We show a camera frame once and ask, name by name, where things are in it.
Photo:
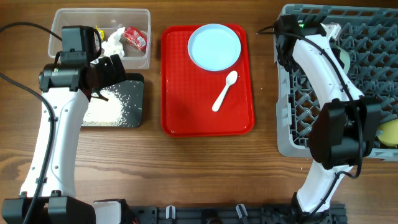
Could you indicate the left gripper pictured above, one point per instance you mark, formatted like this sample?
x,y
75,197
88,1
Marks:
x,y
112,70

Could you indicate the white rice grains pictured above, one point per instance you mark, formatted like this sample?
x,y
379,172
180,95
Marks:
x,y
107,107

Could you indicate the white tissue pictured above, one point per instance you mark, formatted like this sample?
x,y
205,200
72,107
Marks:
x,y
113,45

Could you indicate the yellow snack wrapper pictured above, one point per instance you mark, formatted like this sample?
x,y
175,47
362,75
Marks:
x,y
100,34

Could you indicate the red silver snack wrapper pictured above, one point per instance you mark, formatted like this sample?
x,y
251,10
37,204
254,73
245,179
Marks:
x,y
136,38

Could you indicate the large light blue plate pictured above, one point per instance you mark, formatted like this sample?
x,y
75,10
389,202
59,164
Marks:
x,y
214,47

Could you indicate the white plastic spoon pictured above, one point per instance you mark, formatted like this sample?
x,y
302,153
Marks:
x,y
230,80

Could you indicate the green bowl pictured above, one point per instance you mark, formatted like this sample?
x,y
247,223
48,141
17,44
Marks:
x,y
342,57

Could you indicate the yellow plastic cup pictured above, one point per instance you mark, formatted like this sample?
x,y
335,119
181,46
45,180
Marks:
x,y
388,133

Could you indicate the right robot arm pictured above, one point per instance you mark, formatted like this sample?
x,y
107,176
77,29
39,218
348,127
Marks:
x,y
344,131

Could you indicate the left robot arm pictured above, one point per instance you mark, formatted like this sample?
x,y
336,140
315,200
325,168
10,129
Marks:
x,y
48,192

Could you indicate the black waste tray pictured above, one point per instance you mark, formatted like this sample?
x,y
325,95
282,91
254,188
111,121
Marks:
x,y
133,102

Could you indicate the clear plastic waste bin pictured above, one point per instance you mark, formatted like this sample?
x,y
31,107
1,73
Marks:
x,y
109,20

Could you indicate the grey dishwasher rack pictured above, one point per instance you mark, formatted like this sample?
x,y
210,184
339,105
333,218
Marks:
x,y
369,35

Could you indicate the red serving tray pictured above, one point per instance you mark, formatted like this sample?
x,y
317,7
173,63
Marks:
x,y
188,92

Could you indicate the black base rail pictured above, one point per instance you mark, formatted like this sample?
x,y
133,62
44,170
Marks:
x,y
267,214

